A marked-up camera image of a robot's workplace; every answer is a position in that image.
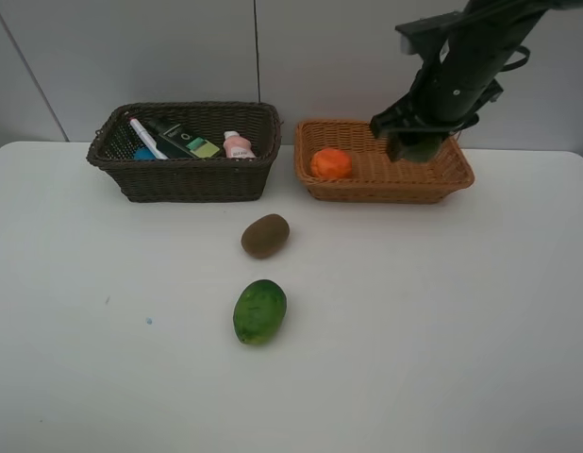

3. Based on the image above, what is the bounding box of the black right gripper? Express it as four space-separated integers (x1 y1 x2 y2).
369 92 480 162

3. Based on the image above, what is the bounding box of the orange tangerine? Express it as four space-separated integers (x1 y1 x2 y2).
310 148 353 180

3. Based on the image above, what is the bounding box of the pink bottle white cap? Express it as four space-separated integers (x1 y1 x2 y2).
224 131 256 159

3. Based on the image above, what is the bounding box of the black rectangular bottle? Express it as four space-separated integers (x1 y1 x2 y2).
147 118 222 159

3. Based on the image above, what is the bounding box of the white marker pink cap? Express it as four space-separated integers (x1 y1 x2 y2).
129 118 168 160

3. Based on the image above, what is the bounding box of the dark green avocado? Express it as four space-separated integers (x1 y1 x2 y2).
402 134 444 163

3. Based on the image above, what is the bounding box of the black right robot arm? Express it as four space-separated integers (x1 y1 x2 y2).
370 1 550 162

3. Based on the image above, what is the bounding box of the tan wicker basket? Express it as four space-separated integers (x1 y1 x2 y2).
294 120 475 204

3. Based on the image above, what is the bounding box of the dark brown wicker basket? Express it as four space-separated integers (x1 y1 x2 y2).
87 101 281 203

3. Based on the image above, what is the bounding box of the brown kiwi fruit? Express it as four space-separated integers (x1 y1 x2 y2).
241 213 291 260

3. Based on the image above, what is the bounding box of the light green mango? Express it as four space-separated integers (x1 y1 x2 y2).
233 279 288 345

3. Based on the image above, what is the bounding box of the blue eraser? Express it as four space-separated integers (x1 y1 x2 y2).
133 146 156 160

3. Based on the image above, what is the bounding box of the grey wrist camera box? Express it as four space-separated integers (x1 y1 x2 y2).
395 11 463 59

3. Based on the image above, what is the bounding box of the black cable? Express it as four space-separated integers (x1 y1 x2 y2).
503 44 531 73

